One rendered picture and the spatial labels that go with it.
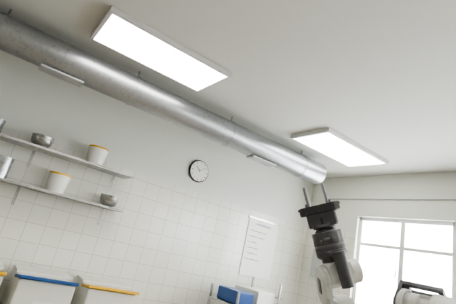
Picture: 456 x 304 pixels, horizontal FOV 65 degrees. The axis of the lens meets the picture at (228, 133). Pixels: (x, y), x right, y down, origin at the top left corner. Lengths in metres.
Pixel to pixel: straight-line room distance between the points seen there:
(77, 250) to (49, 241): 0.32
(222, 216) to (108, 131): 2.06
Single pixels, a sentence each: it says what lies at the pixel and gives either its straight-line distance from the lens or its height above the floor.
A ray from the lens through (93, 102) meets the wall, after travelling 4.83.
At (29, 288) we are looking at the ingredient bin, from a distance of 4.01.
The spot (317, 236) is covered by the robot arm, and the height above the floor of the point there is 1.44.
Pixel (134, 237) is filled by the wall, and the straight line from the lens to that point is 4.89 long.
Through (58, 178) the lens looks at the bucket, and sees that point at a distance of 4.35.
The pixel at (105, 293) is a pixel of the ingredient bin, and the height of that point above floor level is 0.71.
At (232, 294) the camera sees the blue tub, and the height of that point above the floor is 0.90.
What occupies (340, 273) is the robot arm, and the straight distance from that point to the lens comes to 1.08.
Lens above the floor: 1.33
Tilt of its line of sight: 19 degrees up
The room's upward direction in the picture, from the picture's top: 13 degrees clockwise
